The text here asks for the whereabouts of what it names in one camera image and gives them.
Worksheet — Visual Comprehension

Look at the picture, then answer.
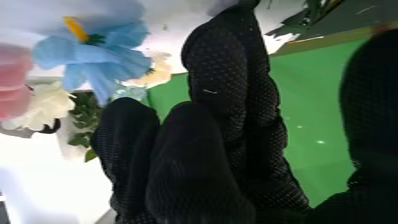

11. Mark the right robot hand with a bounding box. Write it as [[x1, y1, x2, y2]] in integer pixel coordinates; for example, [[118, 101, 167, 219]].
[[91, 0, 398, 224]]

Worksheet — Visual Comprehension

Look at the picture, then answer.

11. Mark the green sprig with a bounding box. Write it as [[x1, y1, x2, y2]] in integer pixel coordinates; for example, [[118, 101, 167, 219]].
[[66, 91, 105, 164]]

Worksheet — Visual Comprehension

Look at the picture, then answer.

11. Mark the pale teal flower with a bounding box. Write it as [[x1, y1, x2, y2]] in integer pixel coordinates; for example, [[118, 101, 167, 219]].
[[110, 84, 150, 101]]

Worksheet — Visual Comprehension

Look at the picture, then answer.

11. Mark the cream flower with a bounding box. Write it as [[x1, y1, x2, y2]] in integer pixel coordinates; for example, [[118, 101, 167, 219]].
[[121, 49, 174, 89]]

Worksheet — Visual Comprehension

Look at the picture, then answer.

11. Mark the white sheet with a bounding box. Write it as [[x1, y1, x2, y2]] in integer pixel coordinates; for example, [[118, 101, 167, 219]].
[[0, 0, 299, 224]]

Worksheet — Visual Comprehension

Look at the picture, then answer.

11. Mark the white flower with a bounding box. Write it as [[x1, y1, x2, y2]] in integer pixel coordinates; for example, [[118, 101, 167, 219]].
[[2, 81, 78, 132]]

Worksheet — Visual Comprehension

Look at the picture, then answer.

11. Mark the blue flower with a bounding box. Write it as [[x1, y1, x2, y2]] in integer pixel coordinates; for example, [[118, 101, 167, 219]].
[[32, 14, 155, 106]]

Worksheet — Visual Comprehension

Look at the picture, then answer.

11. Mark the pink flower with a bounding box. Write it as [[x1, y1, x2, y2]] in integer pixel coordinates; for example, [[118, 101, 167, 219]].
[[0, 44, 36, 121]]

